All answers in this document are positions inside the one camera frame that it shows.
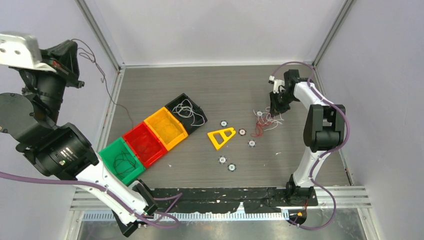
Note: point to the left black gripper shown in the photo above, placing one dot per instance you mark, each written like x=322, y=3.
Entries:
x=60, y=56

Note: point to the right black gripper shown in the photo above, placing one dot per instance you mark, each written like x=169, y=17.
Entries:
x=275, y=109

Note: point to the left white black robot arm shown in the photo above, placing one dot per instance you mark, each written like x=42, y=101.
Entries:
x=61, y=153

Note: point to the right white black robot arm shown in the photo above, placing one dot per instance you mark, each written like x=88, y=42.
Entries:
x=324, y=130

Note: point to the dark chip middle right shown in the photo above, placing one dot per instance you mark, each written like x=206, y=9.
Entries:
x=252, y=143

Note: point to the dark chip upper left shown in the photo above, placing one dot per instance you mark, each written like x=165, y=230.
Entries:
x=223, y=123

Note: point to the dark chip lowest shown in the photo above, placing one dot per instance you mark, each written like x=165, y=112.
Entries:
x=232, y=167

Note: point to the dark chip lower left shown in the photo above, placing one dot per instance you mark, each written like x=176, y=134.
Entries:
x=222, y=160

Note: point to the black plastic bin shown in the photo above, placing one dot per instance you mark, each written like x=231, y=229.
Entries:
x=187, y=112

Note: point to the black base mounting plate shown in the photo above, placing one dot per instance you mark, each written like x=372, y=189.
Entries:
x=221, y=200

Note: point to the green plastic bin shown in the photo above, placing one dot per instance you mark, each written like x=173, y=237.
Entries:
x=121, y=161

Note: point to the yellow plastic bin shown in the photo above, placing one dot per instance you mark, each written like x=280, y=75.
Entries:
x=168, y=129

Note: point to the red plastic bin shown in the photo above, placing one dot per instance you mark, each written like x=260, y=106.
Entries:
x=146, y=146

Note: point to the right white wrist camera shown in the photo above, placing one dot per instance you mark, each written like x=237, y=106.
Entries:
x=278, y=85

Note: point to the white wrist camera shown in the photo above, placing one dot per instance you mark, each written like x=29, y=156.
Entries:
x=278, y=85
x=21, y=50

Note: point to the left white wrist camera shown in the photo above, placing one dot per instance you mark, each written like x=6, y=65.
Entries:
x=21, y=50

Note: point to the yellow triangular plastic frame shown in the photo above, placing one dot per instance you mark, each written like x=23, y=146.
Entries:
x=219, y=138

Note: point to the slotted aluminium rail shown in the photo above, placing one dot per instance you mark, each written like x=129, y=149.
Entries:
x=239, y=215

